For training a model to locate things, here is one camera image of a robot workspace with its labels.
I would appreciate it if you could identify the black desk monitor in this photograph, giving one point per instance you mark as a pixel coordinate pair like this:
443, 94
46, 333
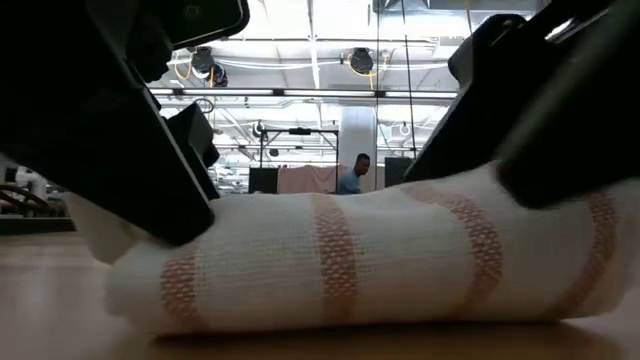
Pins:
397, 170

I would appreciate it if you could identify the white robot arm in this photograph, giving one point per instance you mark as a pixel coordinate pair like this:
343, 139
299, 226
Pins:
30, 182

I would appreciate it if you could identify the long ceiling light rail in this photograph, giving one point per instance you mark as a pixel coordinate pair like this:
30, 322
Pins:
300, 93

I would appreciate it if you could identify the black panel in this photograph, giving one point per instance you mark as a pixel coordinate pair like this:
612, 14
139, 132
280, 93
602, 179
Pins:
262, 180

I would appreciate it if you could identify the white striped towel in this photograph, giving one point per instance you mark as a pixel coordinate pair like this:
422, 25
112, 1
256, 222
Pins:
400, 250

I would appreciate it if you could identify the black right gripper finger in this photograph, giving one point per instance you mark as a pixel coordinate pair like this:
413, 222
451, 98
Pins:
470, 135
575, 130

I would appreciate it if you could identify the person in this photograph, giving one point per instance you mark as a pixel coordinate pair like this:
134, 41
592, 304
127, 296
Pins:
352, 177

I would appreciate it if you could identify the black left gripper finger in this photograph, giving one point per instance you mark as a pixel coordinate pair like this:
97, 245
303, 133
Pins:
125, 170
197, 145

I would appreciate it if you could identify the black camera rig frame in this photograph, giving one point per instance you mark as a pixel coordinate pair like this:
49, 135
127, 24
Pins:
300, 131

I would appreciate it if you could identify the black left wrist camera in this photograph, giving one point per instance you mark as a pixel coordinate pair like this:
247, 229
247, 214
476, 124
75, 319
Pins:
210, 20

